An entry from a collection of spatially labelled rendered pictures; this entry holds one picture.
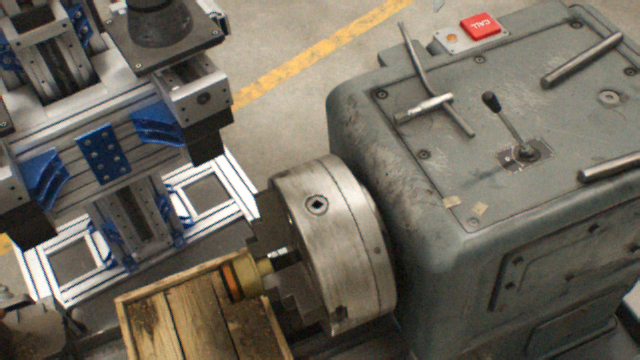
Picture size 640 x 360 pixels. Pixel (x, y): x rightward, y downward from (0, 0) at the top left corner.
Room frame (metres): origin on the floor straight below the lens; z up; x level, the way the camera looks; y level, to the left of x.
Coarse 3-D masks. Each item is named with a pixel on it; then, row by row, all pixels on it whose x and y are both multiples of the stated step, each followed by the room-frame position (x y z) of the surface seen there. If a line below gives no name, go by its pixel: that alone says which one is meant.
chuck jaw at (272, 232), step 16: (256, 192) 0.71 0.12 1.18; (272, 192) 0.69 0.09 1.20; (256, 208) 0.69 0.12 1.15; (272, 208) 0.67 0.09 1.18; (256, 224) 0.65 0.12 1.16; (272, 224) 0.65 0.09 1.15; (256, 240) 0.63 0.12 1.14; (272, 240) 0.63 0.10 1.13; (288, 240) 0.63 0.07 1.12; (256, 256) 0.61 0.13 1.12
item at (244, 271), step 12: (228, 264) 0.61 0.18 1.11; (240, 264) 0.60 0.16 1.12; (252, 264) 0.59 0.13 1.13; (264, 264) 0.60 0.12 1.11; (228, 276) 0.58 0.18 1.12; (240, 276) 0.57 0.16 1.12; (252, 276) 0.57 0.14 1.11; (264, 276) 0.58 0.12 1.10; (228, 288) 0.56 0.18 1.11; (240, 288) 0.56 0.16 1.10; (252, 288) 0.56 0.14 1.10; (264, 288) 0.56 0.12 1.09; (240, 300) 0.55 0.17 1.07
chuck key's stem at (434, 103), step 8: (440, 96) 0.80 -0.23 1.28; (448, 96) 0.79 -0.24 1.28; (424, 104) 0.78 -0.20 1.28; (432, 104) 0.78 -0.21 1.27; (440, 104) 0.78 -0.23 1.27; (400, 112) 0.77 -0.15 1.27; (408, 112) 0.77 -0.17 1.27; (416, 112) 0.77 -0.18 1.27; (424, 112) 0.77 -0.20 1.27; (400, 120) 0.76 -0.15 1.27
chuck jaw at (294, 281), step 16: (288, 272) 0.58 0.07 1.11; (304, 272) 0.57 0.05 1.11; (272, 288) 0.55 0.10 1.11; (288, 288) 0.54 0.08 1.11; (304, 288) 0.54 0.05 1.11; (288, 304) 0.52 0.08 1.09; (304, 304) 0.51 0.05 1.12; (320, 304) 0.50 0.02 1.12; (304, 320) 0.49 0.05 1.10; (336, 320) 0.48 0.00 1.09
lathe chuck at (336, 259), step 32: (288, 192) 0.66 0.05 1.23; (320, 192) 0.65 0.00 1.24; (288, 224) 0.65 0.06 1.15; (320, 224) 0.59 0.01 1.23; (352, 224) 0.58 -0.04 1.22; (320, 256) 0.54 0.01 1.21; (352, 256) 0.54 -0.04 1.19; (320, 288) 0.51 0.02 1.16; (352, 288) 0.51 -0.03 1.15; (320, 320) 0.54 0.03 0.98; (352, 320) 0.49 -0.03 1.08
